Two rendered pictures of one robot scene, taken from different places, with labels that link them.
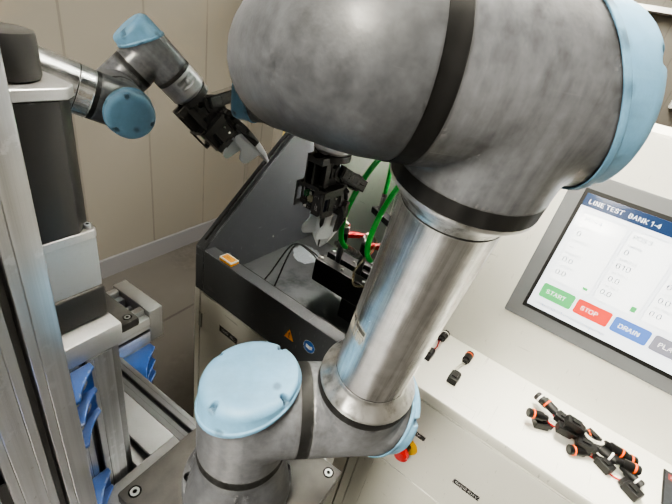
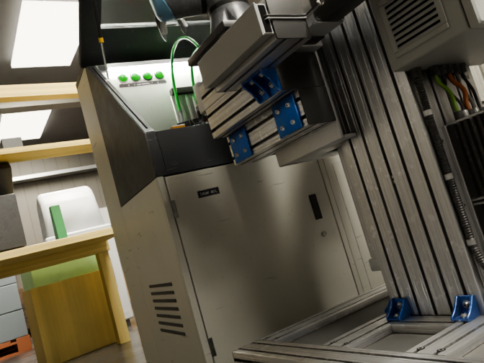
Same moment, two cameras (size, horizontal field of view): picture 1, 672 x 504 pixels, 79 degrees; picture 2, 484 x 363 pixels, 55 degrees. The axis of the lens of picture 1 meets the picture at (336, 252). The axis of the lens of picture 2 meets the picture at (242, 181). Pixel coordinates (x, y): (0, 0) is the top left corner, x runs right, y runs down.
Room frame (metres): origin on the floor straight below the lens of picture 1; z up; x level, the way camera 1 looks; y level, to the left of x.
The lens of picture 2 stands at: (0.00, 1.63, 0.52)
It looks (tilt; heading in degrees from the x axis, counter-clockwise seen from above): 6 degrees up; 301
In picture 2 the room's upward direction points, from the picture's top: 16 degrees counter-clockwise
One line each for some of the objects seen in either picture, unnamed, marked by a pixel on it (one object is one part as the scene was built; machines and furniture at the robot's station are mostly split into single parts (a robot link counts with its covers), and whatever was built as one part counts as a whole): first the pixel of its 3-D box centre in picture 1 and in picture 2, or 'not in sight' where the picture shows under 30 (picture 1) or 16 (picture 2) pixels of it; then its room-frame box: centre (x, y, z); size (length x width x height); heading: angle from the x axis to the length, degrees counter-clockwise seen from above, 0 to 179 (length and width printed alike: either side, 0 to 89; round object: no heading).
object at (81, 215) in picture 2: not in sight; (80, 260); (3.88, -1.49, 0.73); 0.79 x 0.65 x 1.46; 154
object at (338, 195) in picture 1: (325, 181); not in sight; (0.74, 0.05, 1.35); 0.09 x 0.08 x 0.12; 149
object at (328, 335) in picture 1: (280, 320); (236, 140); (0.87, 0.11, 0.87); 0.62 x 0.04 x 0.16; 59
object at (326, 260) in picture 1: (364, 297); not in sight; (1.01, -0.11, 0.91); 0.34 x 0.10 x 0.15; 59
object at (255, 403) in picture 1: (252, 406); not in sight; (0.32, 0.06, 1.20); 0.13 x 0.12 x 0.14; 106
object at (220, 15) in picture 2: not in sight; (232, 24); (0.55, 0.51, 1.09); 0.15 x 0.15 x 0.10
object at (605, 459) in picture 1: (585, 438); not in sight; (0.57, -0.57, 1.01); 0.23 x 0.11 x 0.06; 59
